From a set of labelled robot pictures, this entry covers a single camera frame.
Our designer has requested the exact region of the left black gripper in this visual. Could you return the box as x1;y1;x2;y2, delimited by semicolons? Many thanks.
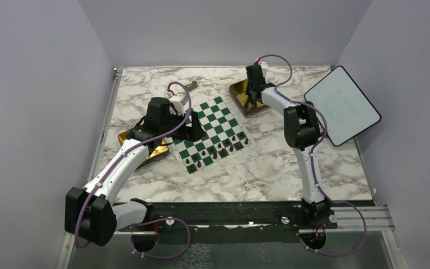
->
160;108;206;142

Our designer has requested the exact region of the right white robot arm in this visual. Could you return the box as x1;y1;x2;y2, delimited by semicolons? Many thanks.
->
245;64;330;228

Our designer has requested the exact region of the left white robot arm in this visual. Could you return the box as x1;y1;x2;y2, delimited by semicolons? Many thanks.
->
64;97;206;246

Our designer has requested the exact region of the gold tin with dark pieces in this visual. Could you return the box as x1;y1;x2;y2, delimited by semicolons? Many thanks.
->
229;79;269;118

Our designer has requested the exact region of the green white chess board mat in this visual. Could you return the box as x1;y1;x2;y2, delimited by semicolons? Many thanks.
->
170;96;256;179

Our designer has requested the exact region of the gold tin with white pieces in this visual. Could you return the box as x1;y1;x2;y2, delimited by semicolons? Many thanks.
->
117;131;170;169

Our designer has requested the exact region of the small grey tan clip device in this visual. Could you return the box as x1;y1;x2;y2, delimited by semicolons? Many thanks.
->
185;81;198;91

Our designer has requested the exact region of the small whiteboard tablet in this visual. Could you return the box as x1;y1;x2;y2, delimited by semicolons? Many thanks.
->
304;66;382;146

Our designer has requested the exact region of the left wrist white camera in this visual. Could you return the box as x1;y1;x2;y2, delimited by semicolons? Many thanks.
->
169;92;189;115

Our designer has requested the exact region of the black metal base frame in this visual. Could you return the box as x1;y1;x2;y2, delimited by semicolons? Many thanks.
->
66;200;396;246

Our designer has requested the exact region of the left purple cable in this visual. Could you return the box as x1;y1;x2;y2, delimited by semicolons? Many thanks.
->
74;81;193;260

